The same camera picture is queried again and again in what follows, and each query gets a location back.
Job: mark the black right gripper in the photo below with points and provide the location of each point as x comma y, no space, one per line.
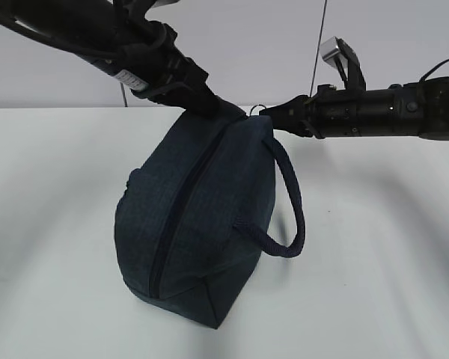
329,113

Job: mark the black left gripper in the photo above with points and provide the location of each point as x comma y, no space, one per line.
153,68

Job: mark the navy blue lunch bag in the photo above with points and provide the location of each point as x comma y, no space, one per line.
195,218

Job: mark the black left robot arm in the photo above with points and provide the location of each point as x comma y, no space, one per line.
84,28

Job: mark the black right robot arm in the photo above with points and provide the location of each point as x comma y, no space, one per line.
419,109

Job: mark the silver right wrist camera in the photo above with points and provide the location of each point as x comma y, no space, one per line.
339,55

